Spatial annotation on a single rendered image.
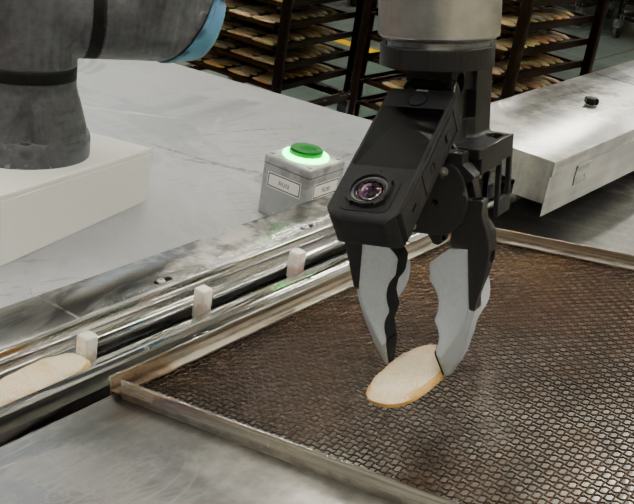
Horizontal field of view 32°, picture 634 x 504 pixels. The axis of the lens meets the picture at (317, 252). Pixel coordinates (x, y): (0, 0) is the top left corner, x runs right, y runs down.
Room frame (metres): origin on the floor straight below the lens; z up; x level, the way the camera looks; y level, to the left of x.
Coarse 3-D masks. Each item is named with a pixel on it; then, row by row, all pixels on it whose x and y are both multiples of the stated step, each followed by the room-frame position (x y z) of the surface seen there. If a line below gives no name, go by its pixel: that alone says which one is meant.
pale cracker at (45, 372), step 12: (48, 360) 0.76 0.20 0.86; (60, 360) 0.76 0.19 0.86; (72, 360) 0.76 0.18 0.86; (84, 360) 0.77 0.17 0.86; (24, 372) 0.73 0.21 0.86; (36, 372) 0.74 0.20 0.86; (48, 372) 0.74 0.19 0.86; (60, 372) 0.74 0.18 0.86; (72, 372) 0.75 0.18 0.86; (0, 384) 0.71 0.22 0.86; (12, 384) 0.71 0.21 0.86; (24, 384) 0.72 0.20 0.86; (36, 384) 0.72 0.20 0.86; (48, 384) 0.73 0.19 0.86; (0, 396) 0.70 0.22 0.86; (12, 396) 0.70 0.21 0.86
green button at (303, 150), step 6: (294, 144) 1.24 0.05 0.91; (300, 144) 1.25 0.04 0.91; (306, 144) 1.25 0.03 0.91; (312, 144) 1.25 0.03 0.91; (294, 150) 1.22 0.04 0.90; (300, 150) 1.22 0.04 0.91; (306, 150) 1.23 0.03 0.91; (312, 150) 1.23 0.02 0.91; (318, 150) 1.23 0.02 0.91; (300, 156) 1.22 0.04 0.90; (306, 156) 1.22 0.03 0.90; (312, 156) 1.22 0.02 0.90; (318, 156) 1.22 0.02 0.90
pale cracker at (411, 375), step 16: (416, 352) 0.66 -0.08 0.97; (432, 352) 0.66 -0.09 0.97; (384, 368) 0.64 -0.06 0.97; (400, 368) 0.63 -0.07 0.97; (416, 368) 0.63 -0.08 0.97; (432, 368) 0.64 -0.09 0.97; (384, 384) 0.61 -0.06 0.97; (400, 384) 0.61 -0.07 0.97; (416, 384) 0.61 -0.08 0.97; (432, 384) 0.62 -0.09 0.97; (384, 400) 0.60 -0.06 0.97; (400, 400) 0.60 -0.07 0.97
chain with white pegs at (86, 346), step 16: (304, 256) 1.02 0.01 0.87; (336, 256) 1.09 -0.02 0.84; (288, 272) 1.02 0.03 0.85; (208, 288) 0.91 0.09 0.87; (256, 288) 0.98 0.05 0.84; (208, 304) 0.90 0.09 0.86; (80, 336) 0.78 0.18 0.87; (96, 336) 0.79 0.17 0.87; (144, 336) 0.85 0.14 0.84; (80, 352) 0.78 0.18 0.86; (96, 352) 0.79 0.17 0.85
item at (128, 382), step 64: (512, 256) 1.02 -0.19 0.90; (576, 256) 1.01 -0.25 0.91; (256, 320) 0.82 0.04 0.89; (320, 320) 0.83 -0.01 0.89; (512, 320) 0.85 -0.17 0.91; (128, 384) 0.67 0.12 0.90; (320, 384) 0.70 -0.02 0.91; (448, 384) 0.71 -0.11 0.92; (576, 384) 0.72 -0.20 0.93; (256, 448) 0.61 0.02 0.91; (512, 448) 0.62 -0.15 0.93; (576, 448) 0.62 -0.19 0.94
